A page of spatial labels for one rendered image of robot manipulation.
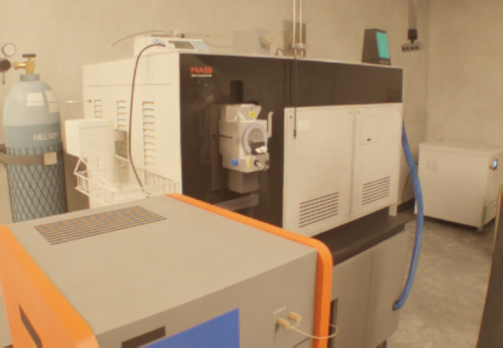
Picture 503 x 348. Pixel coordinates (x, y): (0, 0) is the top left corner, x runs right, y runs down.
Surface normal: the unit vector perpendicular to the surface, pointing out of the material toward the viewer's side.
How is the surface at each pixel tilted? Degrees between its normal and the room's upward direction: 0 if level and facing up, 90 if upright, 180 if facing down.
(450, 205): 90
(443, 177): 90
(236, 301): 90
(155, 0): 90
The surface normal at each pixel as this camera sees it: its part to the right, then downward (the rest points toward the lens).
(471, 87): -0.73, 0.12
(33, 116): 0.48, 0.07
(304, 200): 0.68, 0.13
